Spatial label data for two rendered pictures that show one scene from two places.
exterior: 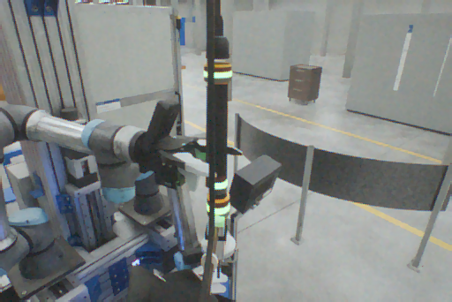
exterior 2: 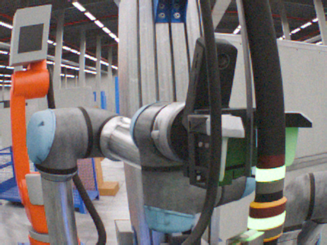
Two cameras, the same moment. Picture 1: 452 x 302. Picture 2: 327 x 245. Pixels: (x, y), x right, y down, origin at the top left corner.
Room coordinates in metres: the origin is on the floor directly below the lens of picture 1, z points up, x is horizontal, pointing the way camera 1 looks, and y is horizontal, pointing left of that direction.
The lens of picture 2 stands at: (0.07, -0.19, 1.68)
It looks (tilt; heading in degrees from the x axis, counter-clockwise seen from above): 3 degrees down; 39
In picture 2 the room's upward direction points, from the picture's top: 3 degrees counter-clockwise
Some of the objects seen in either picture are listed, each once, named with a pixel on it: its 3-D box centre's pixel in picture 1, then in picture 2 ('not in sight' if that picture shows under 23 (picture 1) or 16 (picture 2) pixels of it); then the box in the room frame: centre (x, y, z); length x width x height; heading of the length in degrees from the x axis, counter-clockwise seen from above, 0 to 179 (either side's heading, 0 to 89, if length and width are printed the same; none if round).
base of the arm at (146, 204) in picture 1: (147, 197); not in sight; (1.20, 0.36, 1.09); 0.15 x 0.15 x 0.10
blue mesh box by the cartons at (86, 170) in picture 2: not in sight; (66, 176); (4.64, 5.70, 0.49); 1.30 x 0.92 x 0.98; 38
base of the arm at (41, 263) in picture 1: (40, 252); not in sight; (0.82, 0.68, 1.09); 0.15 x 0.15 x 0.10
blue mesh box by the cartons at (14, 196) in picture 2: not in sight; (19, 174); (3.97, 6.48, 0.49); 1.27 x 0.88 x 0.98; 38
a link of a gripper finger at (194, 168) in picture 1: (193, 176); (223, 149); (0.43, 0.05, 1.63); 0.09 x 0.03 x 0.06; 38
